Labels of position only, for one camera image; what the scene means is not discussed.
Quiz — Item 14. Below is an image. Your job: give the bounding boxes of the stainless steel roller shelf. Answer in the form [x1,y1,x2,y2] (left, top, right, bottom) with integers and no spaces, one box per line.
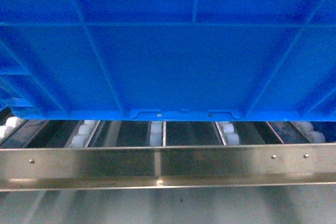
[1,108,335,223]

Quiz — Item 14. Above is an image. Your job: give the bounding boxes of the blue plastic crate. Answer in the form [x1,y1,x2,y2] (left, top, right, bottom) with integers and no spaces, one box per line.
[1,0,335,121]

